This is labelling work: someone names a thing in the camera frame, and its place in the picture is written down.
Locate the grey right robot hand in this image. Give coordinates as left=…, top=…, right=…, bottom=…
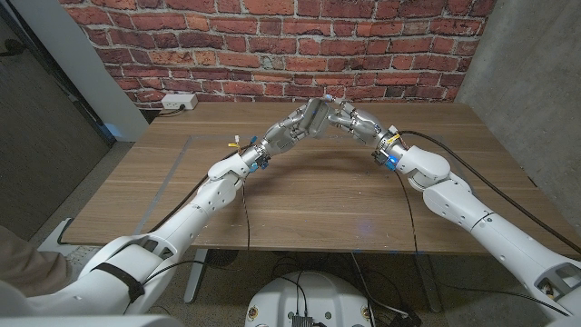
left=326, top=95, right=409, bottom=172

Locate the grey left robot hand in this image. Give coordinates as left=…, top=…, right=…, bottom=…
left=240, top=97, right=335, bottom=173

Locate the red brick print backdrop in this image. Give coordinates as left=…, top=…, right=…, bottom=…
left=58, top=0, right=498, bottom=109

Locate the white power strip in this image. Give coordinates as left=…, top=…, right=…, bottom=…
left=161, top=93, right=199, bottom=111

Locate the black round floor disc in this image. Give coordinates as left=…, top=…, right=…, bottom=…
left=206, top=248, right=240, bottom=269

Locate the white robot torso base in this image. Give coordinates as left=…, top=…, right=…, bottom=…
left=244, top=271, right=377, bottom=327

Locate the grey table leg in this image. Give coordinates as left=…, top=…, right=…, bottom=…
left=413, top=253, right=442, bottom=313
left=183, top=248, right=210, bottom=304

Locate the black power adapter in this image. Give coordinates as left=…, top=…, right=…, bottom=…
left=389, top=309, right=423, bottom=327

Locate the dark door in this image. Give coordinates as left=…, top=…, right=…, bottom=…
left=0, top=4, right=117, bottom=237

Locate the white floor platform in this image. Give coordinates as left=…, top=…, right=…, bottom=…
left=38, top=217, right=76, bottom=255

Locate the person in brown trousers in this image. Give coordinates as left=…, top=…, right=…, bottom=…
left=0, top=224, right=74, bottom=299

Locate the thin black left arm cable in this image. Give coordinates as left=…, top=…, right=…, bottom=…
left=143, top=179, right=251, bottom=286

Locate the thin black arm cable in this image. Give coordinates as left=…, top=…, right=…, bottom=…
left=143, top=179, right=251, bottom=286
left=393, top=170, right=571, bottom=318

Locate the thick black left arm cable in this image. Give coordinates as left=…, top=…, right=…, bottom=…
left=147, top=144, right=253, bottom=233

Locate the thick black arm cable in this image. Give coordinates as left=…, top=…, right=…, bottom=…
left=399, top=130, right=581, bottom=255
left=147, top=144, right=253, bottom=233

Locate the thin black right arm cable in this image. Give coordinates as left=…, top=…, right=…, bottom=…
left=393, top=170, right=571, bottom=318

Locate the black power strip cord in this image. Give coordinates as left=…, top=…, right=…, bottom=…
left=156, top=104, right=186, bottom=118

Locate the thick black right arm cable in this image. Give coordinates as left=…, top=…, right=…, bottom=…
left=399, top=130, right=581, bottom=255

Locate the black door handle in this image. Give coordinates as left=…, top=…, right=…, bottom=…
left=0, top=39, right=27, bottom=58

